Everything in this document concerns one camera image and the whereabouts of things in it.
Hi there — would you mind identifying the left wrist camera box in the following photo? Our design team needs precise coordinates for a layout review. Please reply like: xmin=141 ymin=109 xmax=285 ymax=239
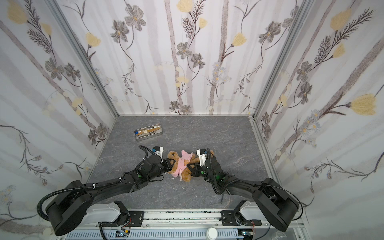
xmin=152 ymin=146 xmax=164 ymax=162

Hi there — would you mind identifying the brown teddy bear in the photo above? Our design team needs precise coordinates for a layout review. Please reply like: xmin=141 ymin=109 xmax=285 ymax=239
xmin=168 ymin=151 xmax=200 ymax=182

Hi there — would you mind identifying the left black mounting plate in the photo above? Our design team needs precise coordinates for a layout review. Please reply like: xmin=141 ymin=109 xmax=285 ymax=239
xmin=101 ymin=211 xmax=144 ymax=228

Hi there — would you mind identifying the pink fleece bear hoodie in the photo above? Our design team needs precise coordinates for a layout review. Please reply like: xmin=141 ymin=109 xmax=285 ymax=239
xmin=169 ymin=150 xmax=195 ymax=182

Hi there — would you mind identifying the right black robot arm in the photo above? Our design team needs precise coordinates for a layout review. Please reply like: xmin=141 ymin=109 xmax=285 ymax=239
xmin=187 ymin=155 xmax=303 ymax=232

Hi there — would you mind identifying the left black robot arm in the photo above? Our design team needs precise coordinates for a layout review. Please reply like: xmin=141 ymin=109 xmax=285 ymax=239
xmin=37 ymin=155 xmax=176 ymax=236

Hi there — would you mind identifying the clear plastic tool box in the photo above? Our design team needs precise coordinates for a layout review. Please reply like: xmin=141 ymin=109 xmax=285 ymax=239
xmin=134 ymin=123 xmax=163 ymax=141

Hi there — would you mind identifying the black mounting plate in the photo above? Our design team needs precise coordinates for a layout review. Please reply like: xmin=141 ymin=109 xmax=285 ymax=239
xmin=101 ymin=211 xmax=144 ymax=228
xmin=220 ymin=210 xmax=262 ymax=227

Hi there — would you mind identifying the white round cap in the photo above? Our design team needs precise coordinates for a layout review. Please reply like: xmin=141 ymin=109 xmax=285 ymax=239
xmin=206 ymin=227 xmax=219 ymax=240

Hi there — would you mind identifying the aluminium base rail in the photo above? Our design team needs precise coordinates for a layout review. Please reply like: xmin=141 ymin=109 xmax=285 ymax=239
xmin=59 ymin=206 xmax=310 ymax=240

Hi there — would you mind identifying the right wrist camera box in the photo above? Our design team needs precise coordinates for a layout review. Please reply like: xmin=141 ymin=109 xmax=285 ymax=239
xmin=196 ymin=149 xmax=208 ymax=166

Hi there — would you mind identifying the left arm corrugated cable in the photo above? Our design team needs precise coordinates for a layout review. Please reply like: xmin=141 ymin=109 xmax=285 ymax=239
xmin=36 ymin=179 xmax=121 ymax=223

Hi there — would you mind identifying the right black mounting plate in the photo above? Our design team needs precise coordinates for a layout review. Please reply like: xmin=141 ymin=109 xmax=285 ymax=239
xmin=220 ymin=210 xmax=262 ymax=227

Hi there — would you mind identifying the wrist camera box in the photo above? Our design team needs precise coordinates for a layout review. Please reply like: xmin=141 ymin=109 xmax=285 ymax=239
xmin=152 ymin=146 xmax=164 ymax=162
xmin=196 ymin=149 xmax=208 ymax=166

